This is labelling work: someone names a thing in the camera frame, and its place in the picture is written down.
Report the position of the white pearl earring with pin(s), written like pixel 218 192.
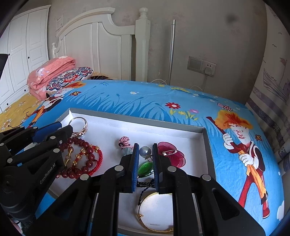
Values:
pixel 145 152

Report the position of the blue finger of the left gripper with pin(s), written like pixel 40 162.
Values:
pixel 58 138
pixel 43 132

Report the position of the silver metal pole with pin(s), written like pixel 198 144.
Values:
pixel 172 44

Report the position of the white wardrobe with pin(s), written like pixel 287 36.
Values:
pixel 25 42

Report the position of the gold bangle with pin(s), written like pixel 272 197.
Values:
pixel 155 213

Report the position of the patterned round cushion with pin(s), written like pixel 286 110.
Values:
pixel 67 77

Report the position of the white bed headboard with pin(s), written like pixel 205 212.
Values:
pixel 94 40

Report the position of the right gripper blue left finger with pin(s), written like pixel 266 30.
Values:
pixel 134 163

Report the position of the grey shallow tray box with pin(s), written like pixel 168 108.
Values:
pixel 106 129

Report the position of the wall socket with plug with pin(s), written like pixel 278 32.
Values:
pixel 202 66

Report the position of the black flower brooch gold clip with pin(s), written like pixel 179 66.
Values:
pixel 79 126

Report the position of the pale jade pendant pink knot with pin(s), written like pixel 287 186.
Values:
pixel 126 147

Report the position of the yellow floral bed sheet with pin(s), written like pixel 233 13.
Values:
pixel 17 113

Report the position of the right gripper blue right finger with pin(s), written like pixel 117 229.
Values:
pixel 159 181

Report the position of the blue cartoon tablecloth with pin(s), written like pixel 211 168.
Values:
pixel 218 137

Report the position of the red flower hair clip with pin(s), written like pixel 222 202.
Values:
pixel 168 150

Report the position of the ship print curtain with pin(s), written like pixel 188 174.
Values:
pixel 269 99

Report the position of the pink folded blanket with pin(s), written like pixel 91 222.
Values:
pixel 39 78

